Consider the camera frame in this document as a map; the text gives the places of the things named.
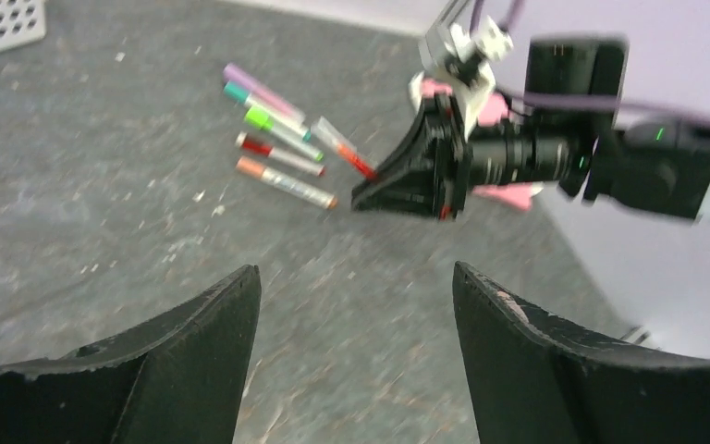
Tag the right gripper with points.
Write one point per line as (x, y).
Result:
(427, 175)

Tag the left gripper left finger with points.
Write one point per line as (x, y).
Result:
(176, 378)

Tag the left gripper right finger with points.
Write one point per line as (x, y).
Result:
(535, 377)

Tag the brown pen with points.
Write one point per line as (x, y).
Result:
(345, 151)

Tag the clear pen cap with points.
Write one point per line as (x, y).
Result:
(325, 132)

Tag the red white marker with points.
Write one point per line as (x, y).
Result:
(252, 144)

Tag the teal white marker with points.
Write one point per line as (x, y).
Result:
(250, 100)

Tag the purple pen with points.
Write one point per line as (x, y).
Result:
(232, 72)

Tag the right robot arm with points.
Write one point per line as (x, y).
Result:
(568, 137)

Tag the pink cloth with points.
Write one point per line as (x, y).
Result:
(490, 158)

